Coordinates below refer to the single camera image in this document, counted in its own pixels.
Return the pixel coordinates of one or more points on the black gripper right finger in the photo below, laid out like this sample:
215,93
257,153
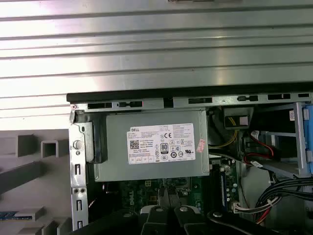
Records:
183,220

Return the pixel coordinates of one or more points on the white power supply label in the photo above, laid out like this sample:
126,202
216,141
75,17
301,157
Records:
146,137

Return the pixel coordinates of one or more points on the grey power supply unit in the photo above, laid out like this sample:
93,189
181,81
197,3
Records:
115,171

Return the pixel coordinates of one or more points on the green motherboard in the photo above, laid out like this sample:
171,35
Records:
127,195

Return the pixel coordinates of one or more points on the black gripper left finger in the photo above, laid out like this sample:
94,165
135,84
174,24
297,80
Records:
156,220

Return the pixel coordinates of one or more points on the grey parts rack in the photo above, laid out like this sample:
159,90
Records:
24,193

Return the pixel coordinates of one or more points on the black PC case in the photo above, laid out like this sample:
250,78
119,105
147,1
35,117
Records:
97,96

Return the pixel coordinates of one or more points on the silver drive bay cage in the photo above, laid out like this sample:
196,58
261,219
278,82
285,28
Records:
299,122

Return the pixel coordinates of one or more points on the red white sticker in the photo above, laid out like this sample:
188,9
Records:
201,146

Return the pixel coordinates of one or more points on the blue RAM stick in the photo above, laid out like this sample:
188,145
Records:
223,191
14,215

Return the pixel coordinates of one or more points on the blue drive bay latch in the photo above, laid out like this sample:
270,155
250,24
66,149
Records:
309,137

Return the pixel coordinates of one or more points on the black RAM slot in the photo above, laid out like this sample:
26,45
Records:
217,181

